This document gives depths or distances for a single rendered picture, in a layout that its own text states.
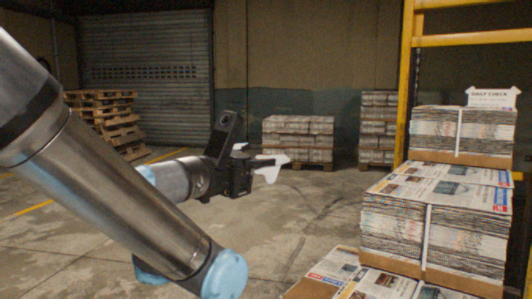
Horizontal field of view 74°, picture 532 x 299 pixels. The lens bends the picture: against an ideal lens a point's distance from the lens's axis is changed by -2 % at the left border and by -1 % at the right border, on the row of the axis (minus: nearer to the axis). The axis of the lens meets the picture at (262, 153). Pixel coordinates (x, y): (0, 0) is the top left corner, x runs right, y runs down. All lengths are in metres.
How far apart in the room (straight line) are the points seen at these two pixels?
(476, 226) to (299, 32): 6.82
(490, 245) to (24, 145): 1.01
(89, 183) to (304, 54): 7.29
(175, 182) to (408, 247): 0.75
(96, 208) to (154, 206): 0.06
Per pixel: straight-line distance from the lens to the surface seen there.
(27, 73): 0.34
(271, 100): 7.65
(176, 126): 8.37
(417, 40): 2.21
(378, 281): 1.12
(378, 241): 1.15
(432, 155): 1.65
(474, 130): 1.62
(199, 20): 8.17
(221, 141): 0.66
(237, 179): 0.69
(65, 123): 0.36
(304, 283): 1.52
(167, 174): 0.58
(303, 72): 7.55
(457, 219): 1.08
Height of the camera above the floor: 1.38
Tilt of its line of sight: 11 degrees down
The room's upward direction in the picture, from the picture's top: straight up
